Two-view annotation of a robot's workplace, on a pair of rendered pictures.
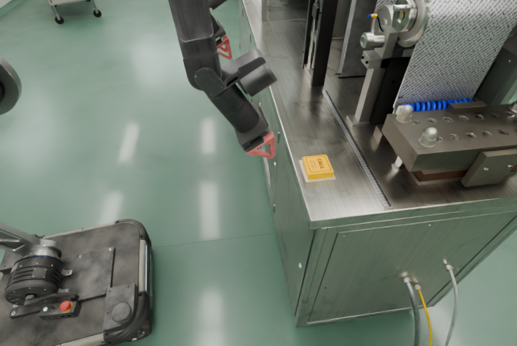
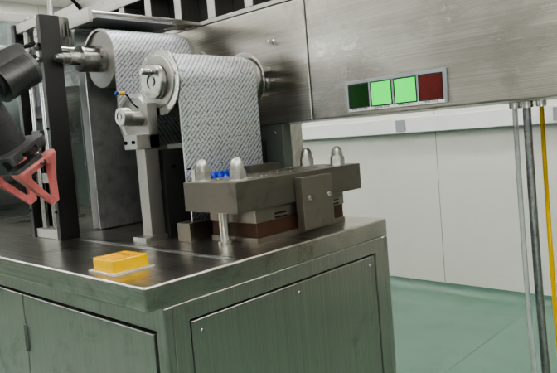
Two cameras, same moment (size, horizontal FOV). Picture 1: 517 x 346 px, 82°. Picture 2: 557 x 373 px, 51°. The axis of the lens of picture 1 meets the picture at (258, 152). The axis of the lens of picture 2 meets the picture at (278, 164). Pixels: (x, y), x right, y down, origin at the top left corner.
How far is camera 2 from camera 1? 62 cm
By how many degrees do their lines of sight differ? 53
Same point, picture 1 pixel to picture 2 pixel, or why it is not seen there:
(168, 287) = not seen: outside the picture
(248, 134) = (17, 148)
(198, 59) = not seen: outside the picture
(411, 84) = (195, 151)
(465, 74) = (242, 138)
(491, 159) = (307, 182)
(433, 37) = (191, 92)
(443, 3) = (186, 60)
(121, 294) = not seen: outside the picture
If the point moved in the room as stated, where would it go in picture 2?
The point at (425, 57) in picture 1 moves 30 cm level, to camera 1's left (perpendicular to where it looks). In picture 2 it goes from (194, 115) to (55, 123)
